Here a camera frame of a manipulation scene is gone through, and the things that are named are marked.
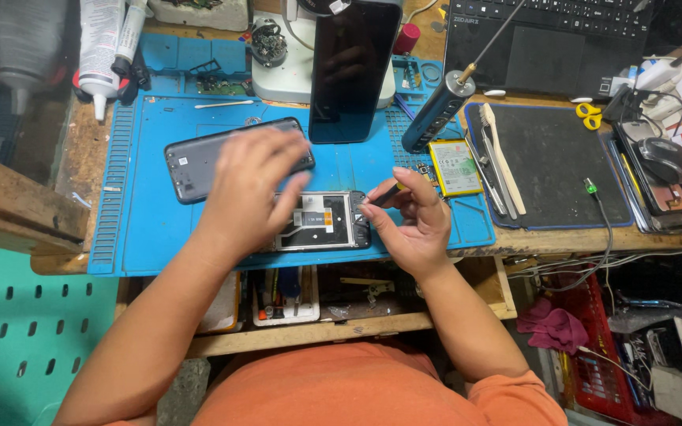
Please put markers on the person's left hand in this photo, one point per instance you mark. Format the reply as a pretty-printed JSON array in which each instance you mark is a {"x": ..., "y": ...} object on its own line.
[{"x": 240, "y": 189}]

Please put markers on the person's right hand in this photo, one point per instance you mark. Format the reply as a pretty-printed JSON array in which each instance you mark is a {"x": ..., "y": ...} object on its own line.
[{"x": 421, "y": 234}]

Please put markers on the black yellow screwdriver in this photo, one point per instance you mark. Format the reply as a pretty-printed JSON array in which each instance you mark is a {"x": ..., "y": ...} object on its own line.
[{"x": 389, "y": 194}]

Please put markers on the phone frame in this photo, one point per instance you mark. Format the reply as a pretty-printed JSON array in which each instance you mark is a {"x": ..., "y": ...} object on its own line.
[{"x": 326, "y": 222}]

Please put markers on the dark grey phone back cover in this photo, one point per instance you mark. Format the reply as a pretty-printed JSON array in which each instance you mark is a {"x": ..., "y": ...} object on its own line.
[{"x": 193, "y": 165}]

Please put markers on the small phone board part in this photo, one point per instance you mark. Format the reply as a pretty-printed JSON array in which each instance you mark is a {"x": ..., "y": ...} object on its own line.
[{"x": 427, "y": 173}]

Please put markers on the phone battery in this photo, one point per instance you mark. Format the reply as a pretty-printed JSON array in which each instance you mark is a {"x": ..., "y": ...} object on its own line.
[{"x": 454, "y": 167}]

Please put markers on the cotton swab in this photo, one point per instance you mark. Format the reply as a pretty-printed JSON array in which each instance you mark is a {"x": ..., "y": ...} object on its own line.
[{"x": 222, "y": 104}]

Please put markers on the metal tweezers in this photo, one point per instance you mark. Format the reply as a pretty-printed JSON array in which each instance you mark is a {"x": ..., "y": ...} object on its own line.
[{"x": 491, "y": 177}]

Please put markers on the blue silicone repair mat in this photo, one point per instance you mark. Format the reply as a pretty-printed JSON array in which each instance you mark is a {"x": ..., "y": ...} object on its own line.
[{"x": 151, "y": 236}]

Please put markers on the green circuit board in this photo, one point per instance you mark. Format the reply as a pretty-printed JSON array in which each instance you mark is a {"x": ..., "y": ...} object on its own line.
[{"x": 219, "y": 87}]

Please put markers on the beige toothbrush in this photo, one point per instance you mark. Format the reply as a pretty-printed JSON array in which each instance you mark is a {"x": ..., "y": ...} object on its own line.
[{"x": 504, "y": 160}]

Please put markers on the white tray of tools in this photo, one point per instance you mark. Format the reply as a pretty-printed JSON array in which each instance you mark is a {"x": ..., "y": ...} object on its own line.
[{"x": 285, "y": 299}]

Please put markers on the dark cylindrical electric tool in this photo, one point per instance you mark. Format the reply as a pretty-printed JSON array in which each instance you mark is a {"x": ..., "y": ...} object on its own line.
[{"x": 435, "y": 112}]

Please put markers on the white microscope base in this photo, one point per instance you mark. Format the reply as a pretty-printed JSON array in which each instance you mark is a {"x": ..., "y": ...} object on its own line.
[{"x": 293, "y": 77}]

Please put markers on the wooden under-desk shelf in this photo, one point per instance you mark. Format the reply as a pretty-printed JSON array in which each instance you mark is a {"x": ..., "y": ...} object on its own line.
[{"x": 341, "y": 331}]

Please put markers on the black desk pad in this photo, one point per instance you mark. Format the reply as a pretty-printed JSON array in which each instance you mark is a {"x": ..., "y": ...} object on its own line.
[{"x": 560, "y": 165}]

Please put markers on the black upright phone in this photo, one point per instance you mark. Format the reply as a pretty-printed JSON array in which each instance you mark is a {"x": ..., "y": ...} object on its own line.
[{"x": 353, "y": 71}]

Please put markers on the maroon cloth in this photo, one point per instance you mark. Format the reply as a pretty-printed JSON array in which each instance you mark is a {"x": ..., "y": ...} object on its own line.
[{"x": 554, "y": 331}]

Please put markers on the orange shirt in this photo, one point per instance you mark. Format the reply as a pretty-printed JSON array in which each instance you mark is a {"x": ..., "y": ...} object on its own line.
[{"x": 364, "y": 390}]

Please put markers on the white foam block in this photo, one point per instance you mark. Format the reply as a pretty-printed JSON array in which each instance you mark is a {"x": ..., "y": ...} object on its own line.
[{"x": 199, "y": 13}]

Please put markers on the white syringe tube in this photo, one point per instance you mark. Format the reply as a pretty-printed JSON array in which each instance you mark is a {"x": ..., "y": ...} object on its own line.
[{"x": 129, "y": 35}]

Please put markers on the red cap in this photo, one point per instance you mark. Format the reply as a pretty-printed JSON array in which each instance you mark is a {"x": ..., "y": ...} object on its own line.
[{"x": 406, "y": 38}]

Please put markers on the white glue tube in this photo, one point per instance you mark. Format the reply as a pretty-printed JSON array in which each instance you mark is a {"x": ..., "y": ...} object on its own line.
[{"x": 99, "y": 53}]

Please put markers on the yellow scissors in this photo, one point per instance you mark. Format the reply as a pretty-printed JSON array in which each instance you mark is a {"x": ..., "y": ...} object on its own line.
[{"x": 589, "y": 115}]

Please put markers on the red plastic basket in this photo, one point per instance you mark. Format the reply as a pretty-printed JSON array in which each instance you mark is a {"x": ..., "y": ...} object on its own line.
[{"x": 595, "y": 361}]

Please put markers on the black laptop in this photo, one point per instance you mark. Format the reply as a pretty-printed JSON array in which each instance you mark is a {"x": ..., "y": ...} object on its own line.
[{"x": 554, "y": 53}]

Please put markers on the wooden plank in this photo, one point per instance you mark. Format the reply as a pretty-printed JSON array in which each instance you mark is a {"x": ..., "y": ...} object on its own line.
[{"x": 15, "y": 201}]

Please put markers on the black computer mouse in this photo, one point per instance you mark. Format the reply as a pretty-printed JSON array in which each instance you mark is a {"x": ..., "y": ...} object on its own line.
[{"x": 666, "y": 160}]

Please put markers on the green perforated plastic crate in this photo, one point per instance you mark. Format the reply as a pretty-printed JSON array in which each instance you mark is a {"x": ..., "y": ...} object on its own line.
[{"x": 27, "y": 337}]

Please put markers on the white power adapter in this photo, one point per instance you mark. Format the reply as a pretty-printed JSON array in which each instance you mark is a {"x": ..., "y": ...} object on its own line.
[{"x": 660, "y": 89}]

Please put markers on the heap of electronic devices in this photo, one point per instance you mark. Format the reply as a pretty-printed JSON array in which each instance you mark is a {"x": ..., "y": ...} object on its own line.
[{"x": 672, "y": 367}]

